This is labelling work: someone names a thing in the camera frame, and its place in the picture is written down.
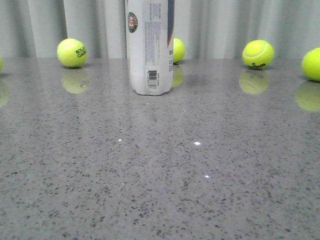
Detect white blue tennis ball can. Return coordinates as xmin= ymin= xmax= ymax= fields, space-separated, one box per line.
xmin=125 ymin=0 xmax=175 ymax=96

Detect yellow tennis ball centre back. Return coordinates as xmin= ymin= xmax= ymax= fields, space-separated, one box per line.
xmin=173 ymin=38 xmax=186 ymax=63

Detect yellow tennis ball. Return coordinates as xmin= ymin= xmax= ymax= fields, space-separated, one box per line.
xmin=173 ymin=38 xmax=186 ymax=63
xmin=301 ymin=47 xmax=320 ymax=82
xmin=0 ymin=56 xmax=4 ymax=72

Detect yellow tennis ball Roland Garros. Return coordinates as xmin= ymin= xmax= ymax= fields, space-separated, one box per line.
xmin=57 ymin=38 xmax=88 ymax=68

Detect yellow tennis ball Wilson print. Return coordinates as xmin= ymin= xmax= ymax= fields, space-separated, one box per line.
xmin=242 ymin=39 xmax=275 ymax=69

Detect yellow tennis ball far right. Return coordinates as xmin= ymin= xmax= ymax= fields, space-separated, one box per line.
xmin=301 ymin=47 xmax=320 ymax=82

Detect yellow tennis ball far left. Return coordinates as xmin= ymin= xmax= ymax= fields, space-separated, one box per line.
xmin=0 ymin=56 xmax=4 ymax=72

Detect white pleated curtain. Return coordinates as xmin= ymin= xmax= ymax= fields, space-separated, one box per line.
xmin=0 ymin=0 xmax=320 ymax=59

